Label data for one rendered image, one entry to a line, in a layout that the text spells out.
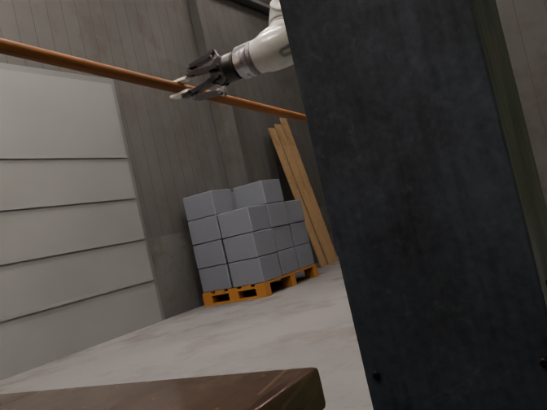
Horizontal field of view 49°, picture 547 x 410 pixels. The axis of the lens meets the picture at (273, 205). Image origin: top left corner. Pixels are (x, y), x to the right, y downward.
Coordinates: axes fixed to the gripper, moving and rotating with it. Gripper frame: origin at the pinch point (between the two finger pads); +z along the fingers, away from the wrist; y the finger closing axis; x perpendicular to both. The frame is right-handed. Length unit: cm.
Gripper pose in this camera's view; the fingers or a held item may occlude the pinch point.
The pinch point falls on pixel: (181, 88)
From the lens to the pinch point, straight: 174.8
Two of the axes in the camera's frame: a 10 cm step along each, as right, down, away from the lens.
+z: -8.5, 2.2, 4.9
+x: 4.9, -0.2, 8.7
